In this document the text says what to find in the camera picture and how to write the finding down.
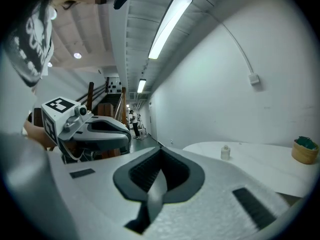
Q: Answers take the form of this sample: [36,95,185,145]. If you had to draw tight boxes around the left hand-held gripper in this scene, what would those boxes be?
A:
[40,97,132,164]

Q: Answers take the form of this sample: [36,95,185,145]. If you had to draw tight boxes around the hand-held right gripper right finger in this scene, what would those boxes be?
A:
[136,145,292,240]

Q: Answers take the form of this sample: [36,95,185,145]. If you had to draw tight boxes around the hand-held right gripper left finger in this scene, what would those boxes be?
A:
[47,145,167,240]

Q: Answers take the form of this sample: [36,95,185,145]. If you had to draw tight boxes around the small clear glass container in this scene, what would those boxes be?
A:
[220,144,231,161]

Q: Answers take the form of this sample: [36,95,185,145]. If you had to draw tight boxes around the person's left forearm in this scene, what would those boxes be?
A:
[23,120,55,151]

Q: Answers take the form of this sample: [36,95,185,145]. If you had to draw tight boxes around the white tripod stand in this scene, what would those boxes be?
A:
[138,115,149,138]

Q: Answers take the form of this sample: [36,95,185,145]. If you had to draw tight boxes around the wooden staircase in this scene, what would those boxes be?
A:
[74,81,128,129]

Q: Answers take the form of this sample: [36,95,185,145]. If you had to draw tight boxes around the white panel with black dots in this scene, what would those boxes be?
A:
[105,76,123,95]

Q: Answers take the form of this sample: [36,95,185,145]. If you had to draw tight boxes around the short ceiling light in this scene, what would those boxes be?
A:
[136,78,147,94]

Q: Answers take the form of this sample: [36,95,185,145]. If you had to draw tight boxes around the round wooden basket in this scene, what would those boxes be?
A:
[291,138,320,165]

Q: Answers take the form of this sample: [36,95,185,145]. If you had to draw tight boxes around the green crumpled item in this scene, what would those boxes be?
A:
[296,135,317,151]

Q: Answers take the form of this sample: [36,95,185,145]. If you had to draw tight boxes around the long ceiling light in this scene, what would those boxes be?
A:
[147,0,194,60]

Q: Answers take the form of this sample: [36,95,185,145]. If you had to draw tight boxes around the small grey fisheye camera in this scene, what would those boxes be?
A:
[74,104,94,119]

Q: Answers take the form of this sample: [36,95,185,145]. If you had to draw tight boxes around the white wall junction box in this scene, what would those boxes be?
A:
[247,73,260,86]

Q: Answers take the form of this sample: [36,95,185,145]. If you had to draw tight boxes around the white wall cable duct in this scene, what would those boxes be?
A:
[217,18,254,75]

